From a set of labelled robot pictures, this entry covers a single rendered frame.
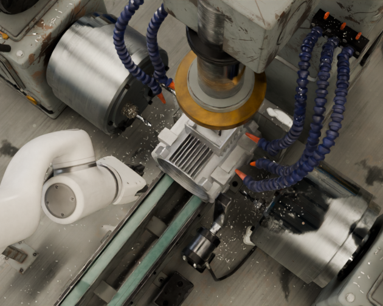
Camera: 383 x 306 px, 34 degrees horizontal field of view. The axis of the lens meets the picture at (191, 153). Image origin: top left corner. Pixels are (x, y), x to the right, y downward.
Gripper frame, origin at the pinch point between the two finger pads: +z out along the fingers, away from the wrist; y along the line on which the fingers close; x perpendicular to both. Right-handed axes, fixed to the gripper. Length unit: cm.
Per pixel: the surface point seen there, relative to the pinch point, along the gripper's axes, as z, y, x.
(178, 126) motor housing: 16.9, -1.4, 9.0
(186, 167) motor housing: 9.8, 7.1, 4.3
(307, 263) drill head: 8.4, 40.6, 3.4
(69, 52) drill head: 7.3, -30.4, 10.9
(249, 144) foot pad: 19.1, 14.8, 14.8
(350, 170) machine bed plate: 52, 37, 18
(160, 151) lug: 10.8, -0.4, 3.5
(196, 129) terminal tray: 12.8, 3.6, 12.1
